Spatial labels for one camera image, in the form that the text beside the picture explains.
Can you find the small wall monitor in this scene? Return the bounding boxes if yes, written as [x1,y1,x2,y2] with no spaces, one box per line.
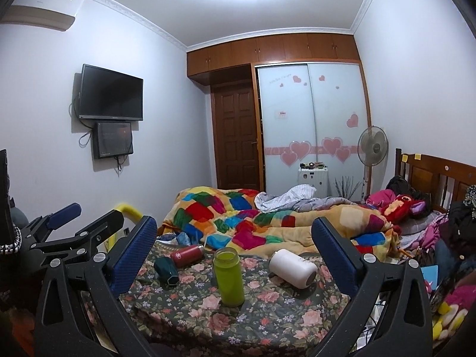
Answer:
[93,121,135,160]

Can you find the dry twig bundle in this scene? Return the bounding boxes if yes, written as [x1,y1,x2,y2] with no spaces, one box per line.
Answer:
[333,176,364,202]

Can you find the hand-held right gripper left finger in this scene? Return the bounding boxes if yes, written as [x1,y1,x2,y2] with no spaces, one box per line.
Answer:
[33,216,161,357]

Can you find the yellow plush toy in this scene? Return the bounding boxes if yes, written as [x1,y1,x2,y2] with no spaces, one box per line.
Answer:
[431,300,466,340]

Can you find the blue cloth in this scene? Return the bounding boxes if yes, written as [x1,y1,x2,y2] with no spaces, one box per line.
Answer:
[160,232,202,248]

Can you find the floral table cloth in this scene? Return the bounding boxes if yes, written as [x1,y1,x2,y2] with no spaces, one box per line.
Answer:
[82,241,353,357]

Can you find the pink cloth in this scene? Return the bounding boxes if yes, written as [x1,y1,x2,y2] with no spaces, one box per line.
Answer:
[366,189,397,207]

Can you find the standing fan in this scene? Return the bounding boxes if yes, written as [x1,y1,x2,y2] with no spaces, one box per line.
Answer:
[357,125,389,203]

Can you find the white air conditioner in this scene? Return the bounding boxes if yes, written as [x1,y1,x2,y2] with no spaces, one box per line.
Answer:
[0,0,84,32]

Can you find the white floor appliance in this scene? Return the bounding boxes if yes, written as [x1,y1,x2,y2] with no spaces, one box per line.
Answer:
[297,166,330,199]

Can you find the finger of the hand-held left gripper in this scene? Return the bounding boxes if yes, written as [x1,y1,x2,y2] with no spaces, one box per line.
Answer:
[29,209,126,266]
[17,203,83,249]

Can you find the green bottle cup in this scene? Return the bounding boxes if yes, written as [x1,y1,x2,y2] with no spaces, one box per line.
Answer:
[213,247,246,308]

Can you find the black bag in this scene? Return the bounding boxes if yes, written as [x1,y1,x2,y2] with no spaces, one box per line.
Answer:
[386,175,414,195]

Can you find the yellow foam tube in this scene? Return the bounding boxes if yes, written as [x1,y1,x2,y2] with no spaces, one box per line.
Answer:
[106,202,144,254]

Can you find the red bottle cup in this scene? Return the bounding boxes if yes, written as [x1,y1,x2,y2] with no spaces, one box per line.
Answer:
[170,245,205,268]

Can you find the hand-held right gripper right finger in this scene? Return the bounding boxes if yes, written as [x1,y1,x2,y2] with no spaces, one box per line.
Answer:
[311,217,434,357]

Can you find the colourful patchwork quilt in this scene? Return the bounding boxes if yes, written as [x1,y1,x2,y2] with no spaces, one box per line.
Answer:
[158,187,403,265]

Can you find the wooden overhead cabinets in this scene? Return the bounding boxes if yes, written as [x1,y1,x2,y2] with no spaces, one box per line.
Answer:
[186,32,364,87]

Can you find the white striped sheet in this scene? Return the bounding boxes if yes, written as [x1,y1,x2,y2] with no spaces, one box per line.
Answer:
[254,184,317,213]

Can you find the wooden bed headboard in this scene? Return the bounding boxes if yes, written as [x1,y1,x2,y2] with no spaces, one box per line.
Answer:
[394,148,476,213]

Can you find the black clothes pile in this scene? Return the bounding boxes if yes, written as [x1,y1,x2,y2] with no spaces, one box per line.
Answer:
[445,190,476,266]

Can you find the sliding wardrobe with hearts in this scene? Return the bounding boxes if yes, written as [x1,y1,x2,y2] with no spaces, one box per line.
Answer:
[254,61,373,203]

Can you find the dark green faceted cup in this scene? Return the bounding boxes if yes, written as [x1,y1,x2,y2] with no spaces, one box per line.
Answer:
[154,256,180,289]

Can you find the brown wooden door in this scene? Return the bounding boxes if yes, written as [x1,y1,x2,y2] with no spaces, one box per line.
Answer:
[210,80,261,192]

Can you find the red plush toy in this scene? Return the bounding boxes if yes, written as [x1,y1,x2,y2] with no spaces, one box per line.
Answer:
[378,193,433,227]

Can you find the white cup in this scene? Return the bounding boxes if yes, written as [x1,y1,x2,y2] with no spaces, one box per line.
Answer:
[268,249,318,290]

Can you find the grey blanket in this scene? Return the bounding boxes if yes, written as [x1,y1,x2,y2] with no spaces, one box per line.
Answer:
[293,195,381,214]

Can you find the wall television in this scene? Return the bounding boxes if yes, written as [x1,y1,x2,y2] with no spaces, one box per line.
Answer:
[73,63,145,122]

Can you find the blue notebook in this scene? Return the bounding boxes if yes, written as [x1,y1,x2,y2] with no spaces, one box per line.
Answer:
[422,265,440,293]

